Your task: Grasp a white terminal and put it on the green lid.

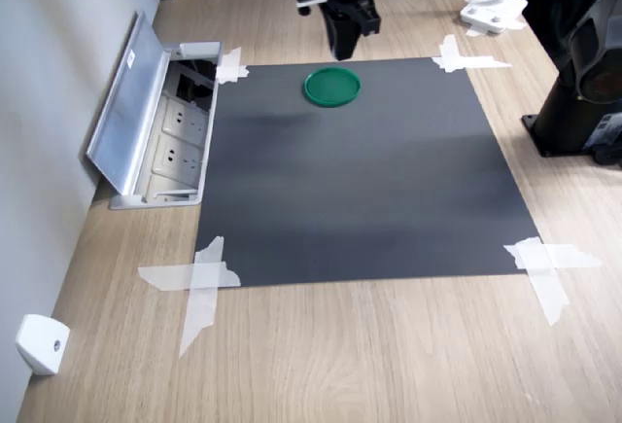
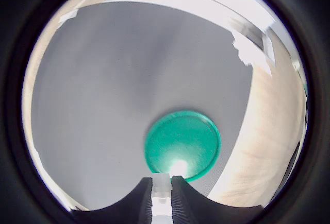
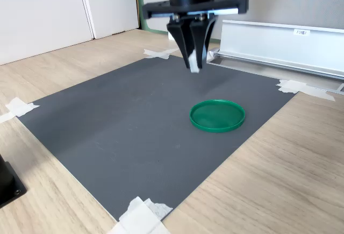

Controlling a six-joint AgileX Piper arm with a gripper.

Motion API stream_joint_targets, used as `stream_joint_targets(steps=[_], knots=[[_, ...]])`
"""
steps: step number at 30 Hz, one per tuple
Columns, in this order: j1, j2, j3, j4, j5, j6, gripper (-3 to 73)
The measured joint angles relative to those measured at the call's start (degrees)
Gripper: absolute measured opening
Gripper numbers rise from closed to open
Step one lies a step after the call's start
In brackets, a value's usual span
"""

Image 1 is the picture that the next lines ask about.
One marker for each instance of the white power socket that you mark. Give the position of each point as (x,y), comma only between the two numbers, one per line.
(175,156)
(182,119)

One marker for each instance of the round green lid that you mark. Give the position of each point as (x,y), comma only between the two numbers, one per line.
(333,87)

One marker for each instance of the dark grey table mat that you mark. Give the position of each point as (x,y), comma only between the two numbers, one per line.
(350,175)

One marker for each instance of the grey partition panel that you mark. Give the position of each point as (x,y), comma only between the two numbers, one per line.
(48,102)

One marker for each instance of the small white table bracket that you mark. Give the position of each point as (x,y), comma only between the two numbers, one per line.
(41,345)

